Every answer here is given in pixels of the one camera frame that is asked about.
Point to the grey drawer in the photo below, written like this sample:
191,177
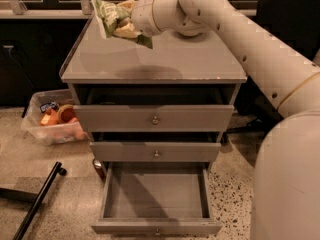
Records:
157,199
154,109
153,147

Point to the grey window railing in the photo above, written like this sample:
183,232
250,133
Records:
50,0

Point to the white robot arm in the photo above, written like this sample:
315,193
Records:
286,204

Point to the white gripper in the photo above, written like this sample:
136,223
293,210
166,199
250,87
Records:
142,14

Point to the clear plastic storage bin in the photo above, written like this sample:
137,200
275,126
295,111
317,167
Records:
42,122

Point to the grey top drawer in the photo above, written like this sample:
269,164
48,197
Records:
154,109

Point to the black office chair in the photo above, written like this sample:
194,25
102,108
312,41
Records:
296,23

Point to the grey drawer cabinet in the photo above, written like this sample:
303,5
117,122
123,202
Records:
174,60

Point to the dark red cabinet caster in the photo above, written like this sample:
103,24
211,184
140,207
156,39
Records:
99,169

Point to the grey bottom drawer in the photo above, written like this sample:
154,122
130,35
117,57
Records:
157,199

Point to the orange cup in bin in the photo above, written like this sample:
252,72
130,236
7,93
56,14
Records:
66,113

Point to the grey middle drawer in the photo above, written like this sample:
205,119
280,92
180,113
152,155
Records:
153,147

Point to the black metal stand leg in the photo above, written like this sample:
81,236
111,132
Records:
35,199

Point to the green jalapeno chip bag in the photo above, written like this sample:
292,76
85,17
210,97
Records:
110,16

